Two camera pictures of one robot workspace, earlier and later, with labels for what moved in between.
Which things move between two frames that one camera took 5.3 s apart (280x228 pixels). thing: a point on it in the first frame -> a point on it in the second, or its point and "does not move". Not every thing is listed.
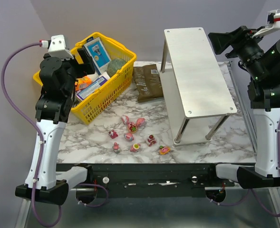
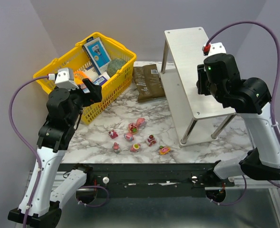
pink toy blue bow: (129, 136) does not move
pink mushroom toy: (116, 147) does not move
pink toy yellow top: (135, 147) does not move
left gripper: (83, 61) -> (92, 90)
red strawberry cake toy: (151, 140) does not move
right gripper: (233, 40) -> (200, 79)
